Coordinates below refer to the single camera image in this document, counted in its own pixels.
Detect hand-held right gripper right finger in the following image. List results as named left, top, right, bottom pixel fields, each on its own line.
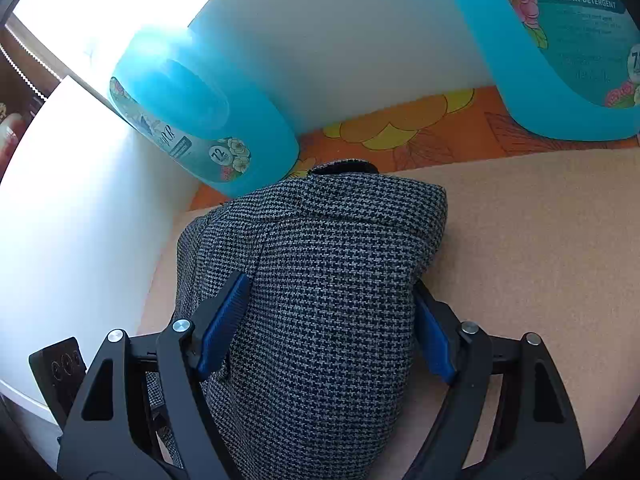
left=400, top=280, right=587, bottom=480

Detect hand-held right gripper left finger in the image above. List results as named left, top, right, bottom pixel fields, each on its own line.
left=56, top=270, right=251, bottom=480

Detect grey houndstooth pants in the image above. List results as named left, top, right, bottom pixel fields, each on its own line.
left=145, top=158, right=448, bottom=480

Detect beige mat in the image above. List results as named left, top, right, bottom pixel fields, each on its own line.
left=137, top=147, right=640, bottom=471

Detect black panel with round marks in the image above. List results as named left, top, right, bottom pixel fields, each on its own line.
left=28, top=336, right=90, bottom=428

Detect small blue detergent jug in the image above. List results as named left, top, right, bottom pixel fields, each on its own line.
left=109, top=25, right=301, bottom=198

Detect large blue detergent jug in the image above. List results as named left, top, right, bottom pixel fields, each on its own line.
left=432, top=0, right=640, bottom=141

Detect wooden wall shelf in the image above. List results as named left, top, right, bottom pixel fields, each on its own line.
left=0, top=15, right=63, bottom=176

